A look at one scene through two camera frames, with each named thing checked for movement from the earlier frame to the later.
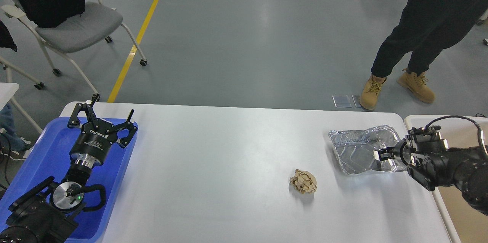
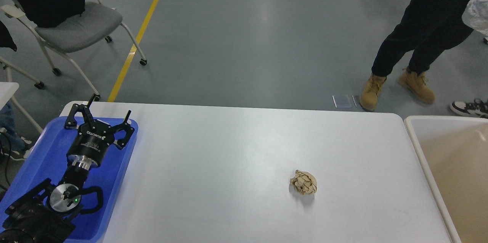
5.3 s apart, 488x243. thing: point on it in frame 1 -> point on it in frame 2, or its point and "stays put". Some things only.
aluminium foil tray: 354,150 -> 475,16
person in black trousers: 442,5 stays put
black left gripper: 92,145 stays put
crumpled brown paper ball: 304,182 stays put
